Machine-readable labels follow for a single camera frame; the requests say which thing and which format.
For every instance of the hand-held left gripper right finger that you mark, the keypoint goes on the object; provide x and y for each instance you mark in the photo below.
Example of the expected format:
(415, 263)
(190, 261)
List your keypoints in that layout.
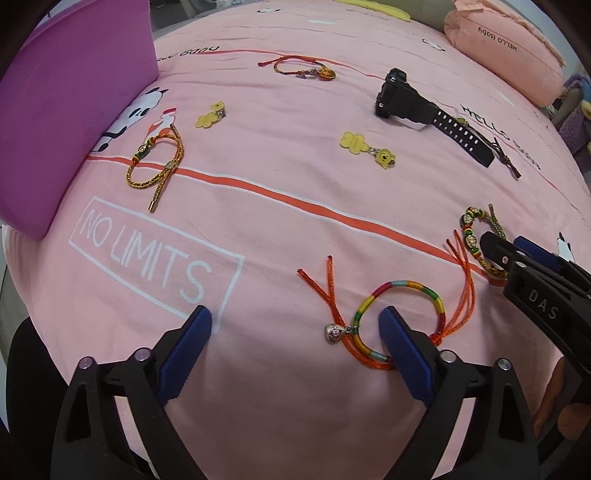
(406, 355)

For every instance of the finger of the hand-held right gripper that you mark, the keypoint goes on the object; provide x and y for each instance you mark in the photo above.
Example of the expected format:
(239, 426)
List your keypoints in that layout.
(531, 295)
(535, 251)

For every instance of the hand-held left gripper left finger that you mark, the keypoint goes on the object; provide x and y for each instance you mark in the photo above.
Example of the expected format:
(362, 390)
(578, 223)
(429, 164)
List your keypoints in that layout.
(184, 355)

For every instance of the purple plastic box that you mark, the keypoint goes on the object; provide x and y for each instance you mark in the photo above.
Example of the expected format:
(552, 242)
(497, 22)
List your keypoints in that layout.
(69, 115)

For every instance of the person's right hand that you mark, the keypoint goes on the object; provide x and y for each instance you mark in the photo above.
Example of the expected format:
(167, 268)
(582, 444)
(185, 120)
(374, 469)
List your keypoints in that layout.
(570, 417)

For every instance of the purple fluffy blanket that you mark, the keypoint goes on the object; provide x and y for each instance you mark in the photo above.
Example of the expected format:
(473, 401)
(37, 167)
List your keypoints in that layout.
(572, 120)

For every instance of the yellow and blue plush toy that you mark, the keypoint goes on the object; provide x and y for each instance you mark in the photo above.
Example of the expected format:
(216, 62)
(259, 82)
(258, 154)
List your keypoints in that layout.
(587, 110)

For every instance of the pink printed bed sheet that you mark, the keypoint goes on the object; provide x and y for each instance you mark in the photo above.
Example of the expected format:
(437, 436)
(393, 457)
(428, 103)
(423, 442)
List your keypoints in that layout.
(286, 240)

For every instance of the black digital watch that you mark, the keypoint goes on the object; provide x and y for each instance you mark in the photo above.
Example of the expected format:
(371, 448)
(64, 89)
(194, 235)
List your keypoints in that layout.
(401, 99)

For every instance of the folded pink quilt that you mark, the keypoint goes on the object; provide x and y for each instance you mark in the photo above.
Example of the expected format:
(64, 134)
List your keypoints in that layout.
(503, 46)

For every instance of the yellow flower and bear charm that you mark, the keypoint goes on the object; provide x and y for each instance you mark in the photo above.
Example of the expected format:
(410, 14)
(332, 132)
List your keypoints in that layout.
(354, 142)

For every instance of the small yellow bear charm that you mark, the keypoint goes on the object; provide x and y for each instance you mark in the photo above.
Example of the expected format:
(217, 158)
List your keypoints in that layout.
(207, 119)

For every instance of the yellow pillow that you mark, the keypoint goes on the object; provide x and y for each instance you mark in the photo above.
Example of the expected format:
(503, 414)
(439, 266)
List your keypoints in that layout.
(369, 7)

